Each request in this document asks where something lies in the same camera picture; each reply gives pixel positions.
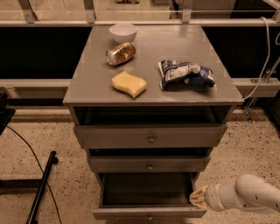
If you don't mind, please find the black box at left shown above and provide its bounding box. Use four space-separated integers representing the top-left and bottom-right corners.
0 91 16 136

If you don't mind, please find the grey drawer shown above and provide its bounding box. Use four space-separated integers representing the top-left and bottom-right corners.
93 172 206 220
74 124 227 149
89 156 210 173

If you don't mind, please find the golden soda can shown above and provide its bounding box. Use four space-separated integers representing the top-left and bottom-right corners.
106 42 136 66

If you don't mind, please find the metal railing frame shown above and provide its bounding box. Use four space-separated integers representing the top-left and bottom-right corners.
0 0 280 26

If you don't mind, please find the white cable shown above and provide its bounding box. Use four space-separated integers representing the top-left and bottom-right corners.
242 16 272 101

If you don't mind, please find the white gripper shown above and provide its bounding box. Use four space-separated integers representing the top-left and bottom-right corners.
190 184 234 212

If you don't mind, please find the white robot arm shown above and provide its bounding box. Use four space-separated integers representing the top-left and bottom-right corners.
189 174 280 214

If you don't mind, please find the blue white chip bag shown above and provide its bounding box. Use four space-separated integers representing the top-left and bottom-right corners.
158 59 215 90

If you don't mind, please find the white bowl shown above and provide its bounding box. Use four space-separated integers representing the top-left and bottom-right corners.
109 24 137 44

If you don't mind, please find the black cable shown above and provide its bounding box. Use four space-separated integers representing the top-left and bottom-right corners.
4 125 63 224

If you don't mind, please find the black stand leg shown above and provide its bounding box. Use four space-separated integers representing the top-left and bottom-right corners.
0 150 59 224

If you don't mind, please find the grey drawer cabinet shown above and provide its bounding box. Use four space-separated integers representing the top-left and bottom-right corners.
62 24 245 193

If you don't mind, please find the yellow sponge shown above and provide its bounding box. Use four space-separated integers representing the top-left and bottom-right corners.
111 72 147 99

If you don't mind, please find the grey middle drawer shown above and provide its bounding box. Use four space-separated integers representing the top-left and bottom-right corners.
89 156 210 173

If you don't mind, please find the grey top drawer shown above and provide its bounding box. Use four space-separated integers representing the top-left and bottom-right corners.
74 124 227 149

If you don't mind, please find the grey bottom drawer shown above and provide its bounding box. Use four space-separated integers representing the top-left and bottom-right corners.
93 172 206 220

